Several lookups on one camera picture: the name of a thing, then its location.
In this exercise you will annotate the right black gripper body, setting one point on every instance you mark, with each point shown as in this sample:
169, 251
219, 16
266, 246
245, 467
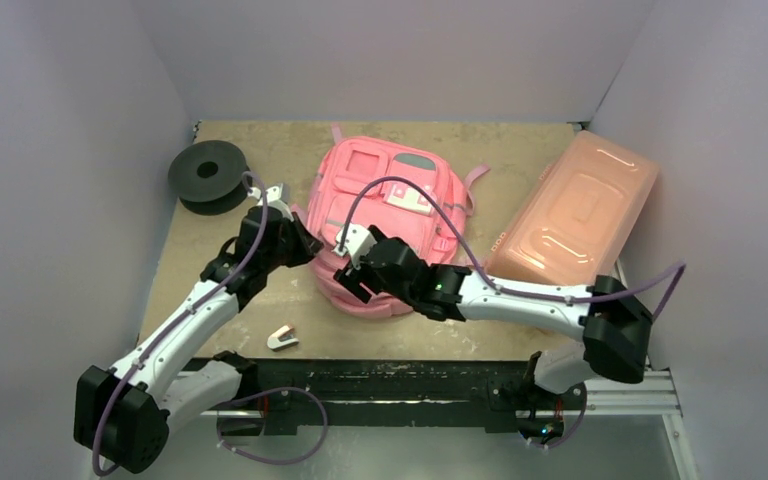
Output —
363, 273

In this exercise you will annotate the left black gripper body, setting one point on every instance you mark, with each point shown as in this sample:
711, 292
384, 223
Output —
281, 254

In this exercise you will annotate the pink student backpack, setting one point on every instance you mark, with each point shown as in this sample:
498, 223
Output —
404, 191

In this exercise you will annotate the small white stapler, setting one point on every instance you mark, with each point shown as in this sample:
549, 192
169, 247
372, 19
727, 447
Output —
282, 338

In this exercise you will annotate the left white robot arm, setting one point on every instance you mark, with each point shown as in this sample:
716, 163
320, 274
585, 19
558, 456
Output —
159, 371

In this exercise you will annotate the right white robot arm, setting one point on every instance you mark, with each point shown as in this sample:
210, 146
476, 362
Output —
608, 327

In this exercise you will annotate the black filament spool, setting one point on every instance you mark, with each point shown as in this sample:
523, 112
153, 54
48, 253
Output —
207, 177

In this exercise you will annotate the pink translucent plastic box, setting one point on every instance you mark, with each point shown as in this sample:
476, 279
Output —
578, 218

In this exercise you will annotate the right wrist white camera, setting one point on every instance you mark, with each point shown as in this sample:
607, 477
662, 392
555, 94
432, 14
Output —
353, 241

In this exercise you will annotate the wrist white camera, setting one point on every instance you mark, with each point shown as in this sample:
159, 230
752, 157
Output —
276, 196
353, 241

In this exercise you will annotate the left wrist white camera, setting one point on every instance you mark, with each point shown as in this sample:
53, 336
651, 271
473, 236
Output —
276, 196

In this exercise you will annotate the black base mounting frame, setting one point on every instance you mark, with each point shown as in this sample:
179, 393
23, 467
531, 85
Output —
495, 396

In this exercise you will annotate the aluminium rail frame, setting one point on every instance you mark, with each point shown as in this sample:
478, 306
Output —
654, 396

